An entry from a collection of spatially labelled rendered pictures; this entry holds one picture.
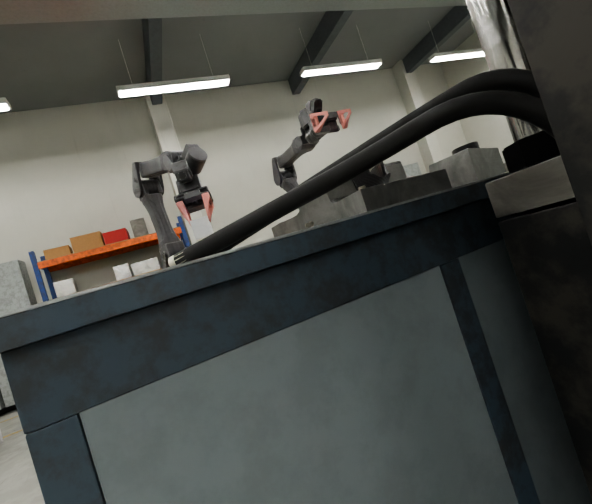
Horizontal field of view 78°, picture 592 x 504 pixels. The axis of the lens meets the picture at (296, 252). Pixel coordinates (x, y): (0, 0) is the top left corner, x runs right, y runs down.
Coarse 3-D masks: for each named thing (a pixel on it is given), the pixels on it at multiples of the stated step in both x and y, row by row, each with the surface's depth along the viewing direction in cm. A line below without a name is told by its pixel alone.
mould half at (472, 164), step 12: (456, 156) 102; (468, 156) 100; (480, 156) 105; (492, 156) 112; (432, 168) 107; (444, 168) 105; (456, 168) 103; (468, 168) 100; (480, 168) 102; (492, 168) 109; (504, 168) 117; (456, 180) 103; (468, 180) 101
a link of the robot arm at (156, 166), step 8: (168, 152) 111; (176, 152) 112; (152, 160) 121; (160, 160) 115; (176, 160) 111; (136, 168) 126; (144, 168) 125; (152, 168) 122; (160, 168) 117; (136, 176) 127; (144, 176) 126; (152, 176) 126; (160, 176) 132; (136, 184) 128; (160, 184) 133; (136, 192) 130
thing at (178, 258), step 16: (320, 176) 55; (288, 192) 56; (304, 192) 55; (320, 192) 55; (272, 208) 56; (288, 208) 56; (240, 224) 56; (256, 224) 56; (208, 240) 57; (224, 240) 57; (176, 256) 58; (192, 256) 57
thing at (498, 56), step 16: (480, 0) 56; (496, 0) 55; (480, 16) 57; (496, 16) 55; (512, 16) 55; (480, 32) 58; (496, 32) 55; (512, 32) 55; (496, 48) 56; (512, 48) 55; (496, 64) 57; (512, 64) 55; (528, 64) 54; (512, 128) 57; (528, 128) 55; (512, 144) 57; (528, 144) 54; (544, 144) 53; (512, 160) 58; (528, 160) 55; (544, 160) 54
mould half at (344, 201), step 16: (400, 176) 96; (416, 176) 82; (432, 176) 84; (336, 192) 87; (352, 192) 89; (368, 192) 76; (384, 192) 78; (400, 192) 79; (416, 192) 81; (432, 192) 83; (304, 208) 97; (320, 208) 90; (336, 208) 84; (352, 208) 79; (368, 208) 75; (288, 224) 108; (304, 224) 100; (320, 224) 92
